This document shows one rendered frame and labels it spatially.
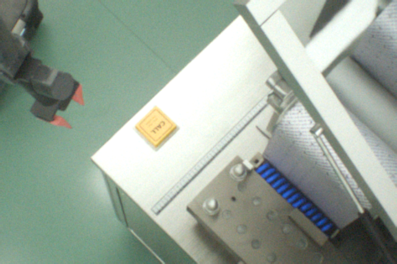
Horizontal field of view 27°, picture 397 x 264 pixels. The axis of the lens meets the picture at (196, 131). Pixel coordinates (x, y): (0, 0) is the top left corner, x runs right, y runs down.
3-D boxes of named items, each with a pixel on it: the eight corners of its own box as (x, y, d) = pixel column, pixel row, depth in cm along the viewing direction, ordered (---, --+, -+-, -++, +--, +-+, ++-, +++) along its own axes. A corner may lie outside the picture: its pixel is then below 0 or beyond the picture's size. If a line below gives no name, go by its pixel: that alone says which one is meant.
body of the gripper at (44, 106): (78, 81, 175) (59, 64, 169) (54, 123, 172) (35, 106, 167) (56, 75, 179) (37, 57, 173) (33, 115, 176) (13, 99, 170)
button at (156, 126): (156, 108, 198) (156, 105, 195) (177, 127, 197) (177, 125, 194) (134, 127, 196) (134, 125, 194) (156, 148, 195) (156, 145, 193)
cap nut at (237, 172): (237, 161, 182) (239, 157, 178) (249, 173, 181) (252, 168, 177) (226, 173, 181) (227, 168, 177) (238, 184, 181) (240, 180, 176)
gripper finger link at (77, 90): (98, 99, 181) (75, 78, 174) (82, 127, 180) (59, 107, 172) (75, 92, 185) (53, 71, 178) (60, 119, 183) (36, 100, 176)
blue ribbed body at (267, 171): (264, 162, 184) (266, 158, 181) (335, 228, 181) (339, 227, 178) (254, 172, 184) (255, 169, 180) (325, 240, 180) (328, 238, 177)
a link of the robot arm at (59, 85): (8, 30, 162) (-14, 67, 160) (49, 42, 156) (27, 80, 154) (42, 61, 172) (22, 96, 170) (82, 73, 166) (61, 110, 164)
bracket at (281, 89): (268, 111, 199) (286, 69, 169) (288, 129, 198) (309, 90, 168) (254, 125, 198) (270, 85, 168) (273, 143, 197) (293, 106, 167)
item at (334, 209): (262, 154, 184) (273, 133, 166) (341, 228, 180) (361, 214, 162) (261, 155, 183) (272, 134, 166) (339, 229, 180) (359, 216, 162)
